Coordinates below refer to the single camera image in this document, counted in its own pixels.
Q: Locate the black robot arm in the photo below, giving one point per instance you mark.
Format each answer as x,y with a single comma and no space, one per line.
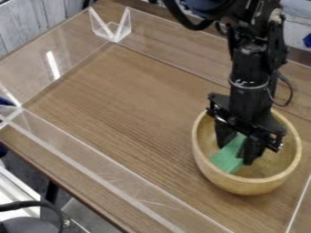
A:
253,24

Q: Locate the green rectangular block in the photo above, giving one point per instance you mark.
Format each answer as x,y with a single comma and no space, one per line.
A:
226,159

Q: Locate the white container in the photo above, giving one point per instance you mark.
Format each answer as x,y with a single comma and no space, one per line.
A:
298,28

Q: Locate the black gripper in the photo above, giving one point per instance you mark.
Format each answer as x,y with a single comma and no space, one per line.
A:
245,113

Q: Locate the black table leg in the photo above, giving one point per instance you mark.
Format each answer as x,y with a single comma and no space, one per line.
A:
53,192

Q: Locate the blue object at right edge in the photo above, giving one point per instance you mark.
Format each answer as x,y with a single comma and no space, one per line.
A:
307,41

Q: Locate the light wooden bowl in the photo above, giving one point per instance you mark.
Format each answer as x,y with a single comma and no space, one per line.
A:
270,170

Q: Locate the grey metal bracket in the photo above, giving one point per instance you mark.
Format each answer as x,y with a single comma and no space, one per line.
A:
71,227

